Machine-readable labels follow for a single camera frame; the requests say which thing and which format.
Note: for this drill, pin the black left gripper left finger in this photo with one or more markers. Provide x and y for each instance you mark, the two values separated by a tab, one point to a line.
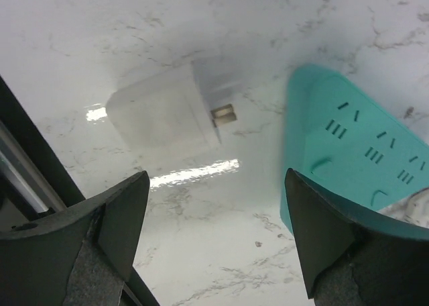
82	255

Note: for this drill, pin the teal triangular power strip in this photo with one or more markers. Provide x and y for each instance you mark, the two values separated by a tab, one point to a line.
341	139

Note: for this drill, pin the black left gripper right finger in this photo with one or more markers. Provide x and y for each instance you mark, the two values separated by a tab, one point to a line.
351	255

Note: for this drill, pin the white charger plug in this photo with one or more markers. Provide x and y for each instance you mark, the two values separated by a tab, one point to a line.
171	111

